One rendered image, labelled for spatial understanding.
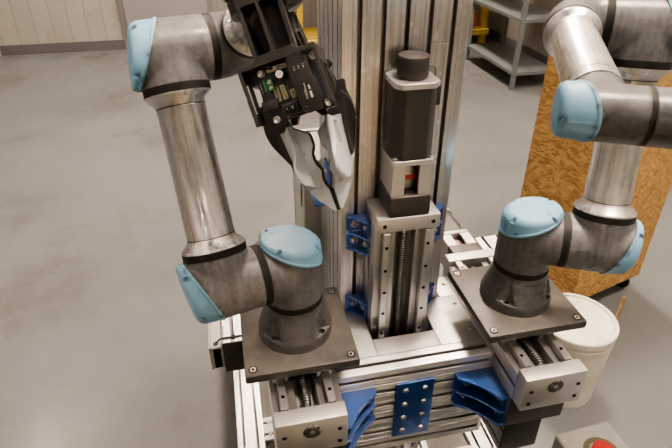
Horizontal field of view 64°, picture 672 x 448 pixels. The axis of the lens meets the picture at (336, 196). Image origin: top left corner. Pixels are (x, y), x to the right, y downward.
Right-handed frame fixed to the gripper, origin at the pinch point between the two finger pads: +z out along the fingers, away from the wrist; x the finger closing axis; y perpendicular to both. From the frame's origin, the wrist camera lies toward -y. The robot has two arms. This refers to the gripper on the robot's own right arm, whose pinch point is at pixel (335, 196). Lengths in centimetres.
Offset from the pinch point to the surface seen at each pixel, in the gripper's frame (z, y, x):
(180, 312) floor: 56, -189, -123
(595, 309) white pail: 96, -162, 59
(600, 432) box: 65, -46, 26
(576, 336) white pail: 97, -146, 46
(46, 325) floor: 40, -174, -182
